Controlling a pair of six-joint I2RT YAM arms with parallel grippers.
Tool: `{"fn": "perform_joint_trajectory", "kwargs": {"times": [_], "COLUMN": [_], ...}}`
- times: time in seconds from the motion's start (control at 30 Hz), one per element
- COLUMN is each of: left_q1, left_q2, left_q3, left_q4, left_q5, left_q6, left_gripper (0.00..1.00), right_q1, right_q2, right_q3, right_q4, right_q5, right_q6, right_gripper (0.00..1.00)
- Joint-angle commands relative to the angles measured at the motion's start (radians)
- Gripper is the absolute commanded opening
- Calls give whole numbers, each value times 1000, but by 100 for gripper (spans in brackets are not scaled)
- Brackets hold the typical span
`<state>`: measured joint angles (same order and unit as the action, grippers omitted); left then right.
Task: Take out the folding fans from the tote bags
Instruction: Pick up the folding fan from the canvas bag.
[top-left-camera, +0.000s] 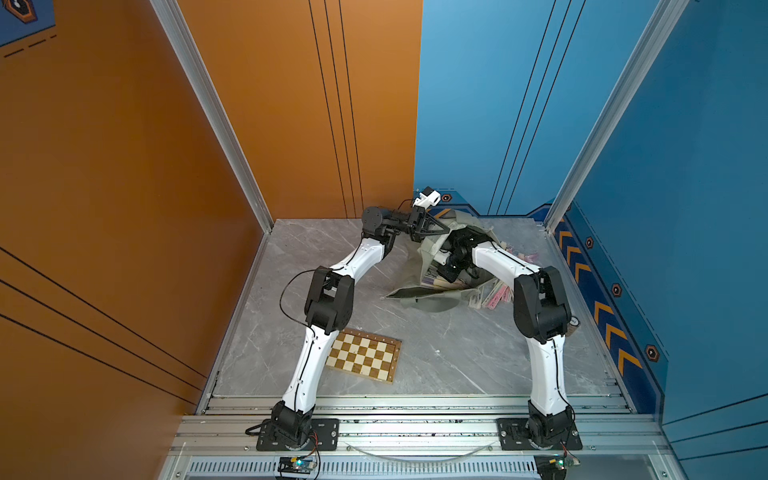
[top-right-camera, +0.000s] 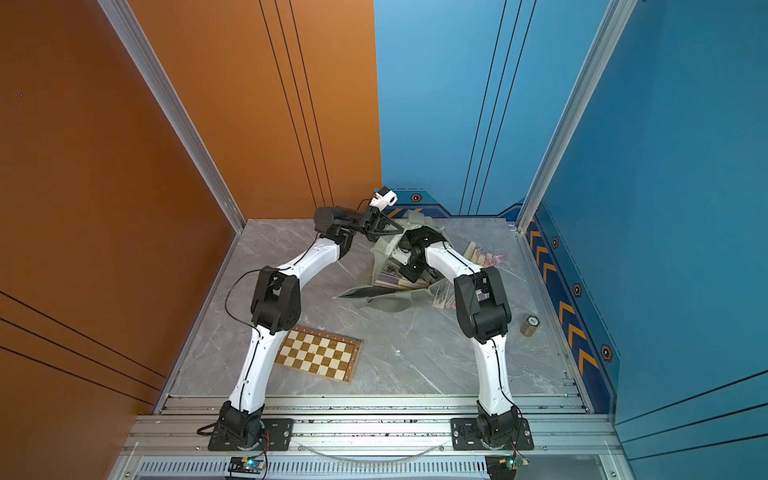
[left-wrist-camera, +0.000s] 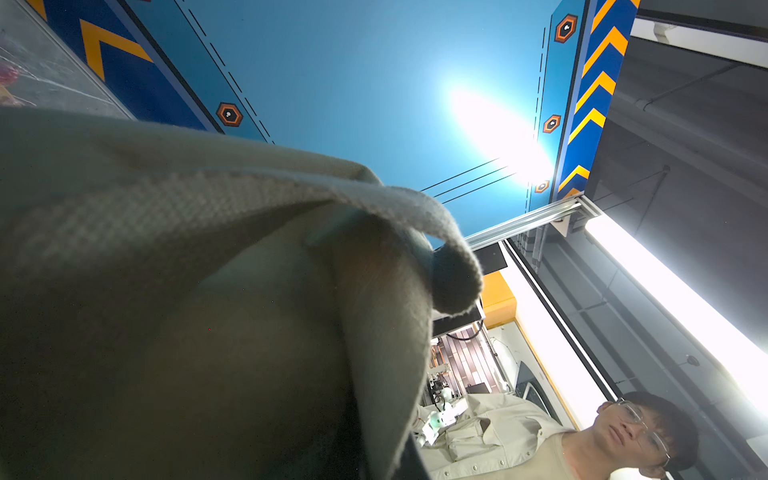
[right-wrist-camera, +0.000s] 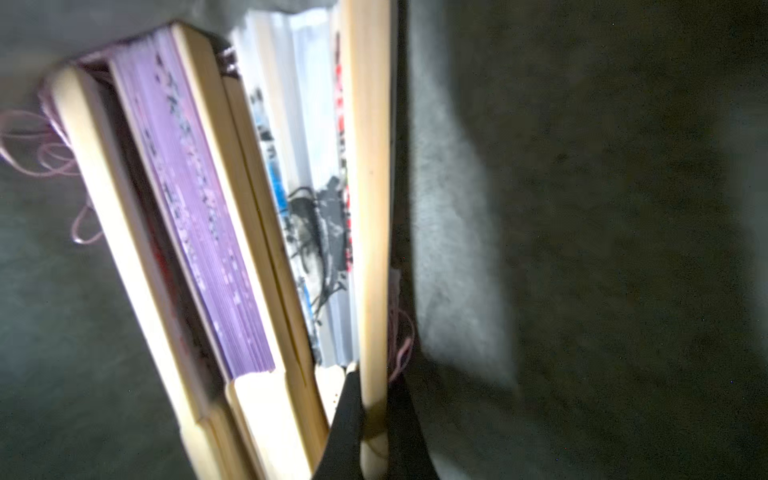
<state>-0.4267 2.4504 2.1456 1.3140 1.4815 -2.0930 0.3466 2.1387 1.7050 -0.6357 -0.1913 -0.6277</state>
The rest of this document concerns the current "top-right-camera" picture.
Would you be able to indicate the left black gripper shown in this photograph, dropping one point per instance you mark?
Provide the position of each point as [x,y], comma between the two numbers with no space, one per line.
[370,226]

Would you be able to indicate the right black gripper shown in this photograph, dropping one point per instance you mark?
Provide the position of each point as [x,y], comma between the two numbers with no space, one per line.
[409,273]

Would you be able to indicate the olive green tote bag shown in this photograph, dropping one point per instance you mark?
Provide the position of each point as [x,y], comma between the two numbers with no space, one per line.
[390,290]

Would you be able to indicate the pink patterned folding fan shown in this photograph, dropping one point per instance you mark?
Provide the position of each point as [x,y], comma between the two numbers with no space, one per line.
[497,259]

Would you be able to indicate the light wooden folding fan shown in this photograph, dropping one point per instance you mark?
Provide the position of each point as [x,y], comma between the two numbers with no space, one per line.
[476,254]

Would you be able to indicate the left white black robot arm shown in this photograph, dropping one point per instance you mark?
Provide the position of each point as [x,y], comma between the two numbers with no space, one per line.
[275,309]

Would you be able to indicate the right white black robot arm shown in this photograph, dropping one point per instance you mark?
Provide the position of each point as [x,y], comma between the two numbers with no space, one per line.
[483,313]

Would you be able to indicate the wooden chessboard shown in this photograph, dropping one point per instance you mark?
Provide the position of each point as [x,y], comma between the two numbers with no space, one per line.
[326,355]

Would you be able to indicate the right green circuit board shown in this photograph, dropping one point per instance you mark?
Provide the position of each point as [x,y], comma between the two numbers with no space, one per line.
[503,467]

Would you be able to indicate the green circuit board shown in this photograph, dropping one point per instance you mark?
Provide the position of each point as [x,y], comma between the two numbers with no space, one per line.
[503,467]
[246,467]

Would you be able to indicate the left green circuit board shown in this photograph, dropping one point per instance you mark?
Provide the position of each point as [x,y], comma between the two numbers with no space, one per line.
[246,467]

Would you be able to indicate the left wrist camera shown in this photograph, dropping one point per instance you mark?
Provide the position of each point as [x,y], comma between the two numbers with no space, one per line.
[383,198]

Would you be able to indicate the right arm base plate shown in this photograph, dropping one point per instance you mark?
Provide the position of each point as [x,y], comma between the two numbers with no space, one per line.
[470,434]

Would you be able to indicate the aluminium front rail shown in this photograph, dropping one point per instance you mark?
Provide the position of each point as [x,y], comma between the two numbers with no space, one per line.
[376,437]

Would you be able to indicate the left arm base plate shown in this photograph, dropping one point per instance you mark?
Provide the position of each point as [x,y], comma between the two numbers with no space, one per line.
[271,434]

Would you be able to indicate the right aluminium frame post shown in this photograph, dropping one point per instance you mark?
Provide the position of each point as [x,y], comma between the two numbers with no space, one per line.
[608,34]

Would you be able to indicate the aluminium frame post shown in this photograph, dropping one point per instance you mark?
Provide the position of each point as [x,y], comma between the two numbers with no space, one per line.
[608,34]
[126,25]

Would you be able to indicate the left aluminium frame post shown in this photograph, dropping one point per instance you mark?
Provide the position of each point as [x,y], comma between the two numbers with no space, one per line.
[126,25]

